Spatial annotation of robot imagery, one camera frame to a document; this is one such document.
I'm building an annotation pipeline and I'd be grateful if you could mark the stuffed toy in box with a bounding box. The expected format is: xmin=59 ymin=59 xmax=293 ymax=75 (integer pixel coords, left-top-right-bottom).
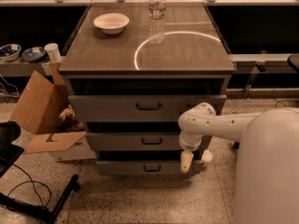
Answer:
xmin=59 ymin=105 xmax=84 ymax=132

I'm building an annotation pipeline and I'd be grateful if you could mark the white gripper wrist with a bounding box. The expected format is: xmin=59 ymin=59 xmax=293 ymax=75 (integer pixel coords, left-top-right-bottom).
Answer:
xmin=178 ymin=132 xmax=203 ymax=173

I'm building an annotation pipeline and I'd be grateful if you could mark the black stand left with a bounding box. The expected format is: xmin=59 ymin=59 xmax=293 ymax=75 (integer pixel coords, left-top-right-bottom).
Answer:
xmin=0 ymin=121 xmax=79 ymax=224

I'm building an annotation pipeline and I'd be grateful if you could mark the blue patterned bowl left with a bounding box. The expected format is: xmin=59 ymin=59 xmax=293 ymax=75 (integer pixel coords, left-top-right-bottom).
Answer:
xmin=0 ymin=44 xmax=21 ymax=62

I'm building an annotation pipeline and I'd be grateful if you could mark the grey top drawer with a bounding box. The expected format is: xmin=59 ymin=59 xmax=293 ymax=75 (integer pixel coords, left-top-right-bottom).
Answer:
xmin=69 ymin=95 xmax=226 ymax=122

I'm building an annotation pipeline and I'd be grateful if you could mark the black cable on floor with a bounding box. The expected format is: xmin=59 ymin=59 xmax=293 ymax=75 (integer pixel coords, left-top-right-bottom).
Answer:
xmin=7 ymin=162 xmax=52 ymax=209

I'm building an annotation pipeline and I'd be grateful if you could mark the grey drawer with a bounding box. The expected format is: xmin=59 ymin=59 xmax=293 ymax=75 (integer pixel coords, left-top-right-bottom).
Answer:
xmin=85 ymin=132 xmax=214 ymax=152
xmin=69 ymin=95 xmax=226 ymax=122
xmin=95 ymin=158 xmax=205 ymax=176

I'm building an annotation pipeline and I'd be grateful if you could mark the white paper cup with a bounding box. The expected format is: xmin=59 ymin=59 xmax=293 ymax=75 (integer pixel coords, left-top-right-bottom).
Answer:
xmin=44 ymin=43 xmax=62 ymax=63

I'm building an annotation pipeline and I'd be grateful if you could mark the open cardboard box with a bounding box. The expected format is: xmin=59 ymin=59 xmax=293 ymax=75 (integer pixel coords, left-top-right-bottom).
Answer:
xmin=10 ymin=71 xmax=96 ymax=161

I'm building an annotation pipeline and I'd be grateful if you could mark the blue patterned bowl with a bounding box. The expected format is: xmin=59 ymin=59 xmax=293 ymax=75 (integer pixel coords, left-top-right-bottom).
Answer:
xmin=0 ymin=44 xmax=21 ymax=62
xmin=21 ymin=47 xmax=46 ymax=63

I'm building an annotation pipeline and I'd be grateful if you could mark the grey bottom drawer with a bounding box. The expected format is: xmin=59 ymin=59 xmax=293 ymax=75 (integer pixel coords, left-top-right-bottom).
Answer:
xmin=95 ymin=158 xmax=205 ymax=176

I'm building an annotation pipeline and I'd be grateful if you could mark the grey drawer cabinet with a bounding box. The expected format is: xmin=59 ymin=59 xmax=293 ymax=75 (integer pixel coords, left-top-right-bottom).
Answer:
xmin=59 ymin=2 xmax=235 ymax=161

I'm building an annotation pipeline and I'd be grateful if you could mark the clear plastic water bottle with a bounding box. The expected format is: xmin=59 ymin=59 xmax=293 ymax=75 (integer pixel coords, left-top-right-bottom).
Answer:
xmin=149 ymin=0 xmax=166 ymax=45

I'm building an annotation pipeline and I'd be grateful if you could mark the metal shelf rail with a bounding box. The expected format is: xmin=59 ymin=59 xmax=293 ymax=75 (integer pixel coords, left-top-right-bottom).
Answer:
xmin=229 ymin=53 xmax=291 ymax=67

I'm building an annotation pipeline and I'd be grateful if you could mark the blue patterned bowl right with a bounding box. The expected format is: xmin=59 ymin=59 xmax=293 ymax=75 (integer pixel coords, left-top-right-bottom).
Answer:
xmin=21 ymin=47 xmax=46 ymax=63

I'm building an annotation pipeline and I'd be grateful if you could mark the white bowl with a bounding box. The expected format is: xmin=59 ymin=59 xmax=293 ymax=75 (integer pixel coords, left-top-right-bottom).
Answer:
xmin=93 ymin=13 xmax=130 ymax=35

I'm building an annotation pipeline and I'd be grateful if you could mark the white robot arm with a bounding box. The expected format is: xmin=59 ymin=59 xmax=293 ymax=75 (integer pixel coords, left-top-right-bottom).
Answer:
xmin=178 ymin=103 xmax=299 ymax=224

